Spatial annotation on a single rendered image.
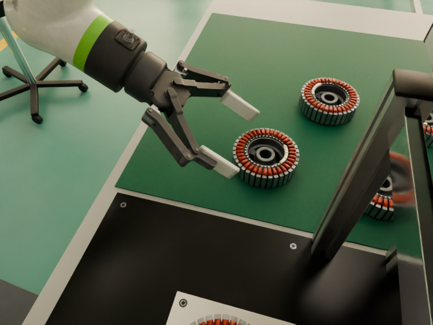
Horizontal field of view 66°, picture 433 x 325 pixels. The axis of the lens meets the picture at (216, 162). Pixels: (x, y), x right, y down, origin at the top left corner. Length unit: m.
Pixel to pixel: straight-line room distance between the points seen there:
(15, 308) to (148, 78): 1.07
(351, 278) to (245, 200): 0.19
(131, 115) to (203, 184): 1.30
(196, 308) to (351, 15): 0.87
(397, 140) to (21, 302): 1.31
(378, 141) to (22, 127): 1.82
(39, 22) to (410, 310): 0.50
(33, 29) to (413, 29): 0.89
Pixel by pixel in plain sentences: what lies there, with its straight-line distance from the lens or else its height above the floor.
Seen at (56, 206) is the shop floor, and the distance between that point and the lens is 1.57.
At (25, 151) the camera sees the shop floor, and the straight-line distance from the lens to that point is 1.84.
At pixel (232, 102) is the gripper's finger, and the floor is 0.81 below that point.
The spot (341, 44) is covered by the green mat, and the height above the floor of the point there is 0.75.
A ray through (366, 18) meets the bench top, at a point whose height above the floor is 0.75.
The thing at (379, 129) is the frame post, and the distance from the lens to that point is 0.30.
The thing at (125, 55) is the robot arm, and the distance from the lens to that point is 0.51.
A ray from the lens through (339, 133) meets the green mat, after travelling 0.68.
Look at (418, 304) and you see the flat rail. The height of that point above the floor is 1.03.
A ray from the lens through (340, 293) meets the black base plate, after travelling 0.49.
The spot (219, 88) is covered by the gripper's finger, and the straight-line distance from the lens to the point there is 0.59.
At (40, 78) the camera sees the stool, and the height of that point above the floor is 0.06.
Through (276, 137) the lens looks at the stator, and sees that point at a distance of 0.59.
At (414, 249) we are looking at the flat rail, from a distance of 0.22.
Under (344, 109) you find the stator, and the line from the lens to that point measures 0.67.
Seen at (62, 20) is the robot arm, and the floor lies 0.98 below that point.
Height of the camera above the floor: 1.21
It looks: 51 degrees down
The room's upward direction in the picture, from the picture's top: straight up
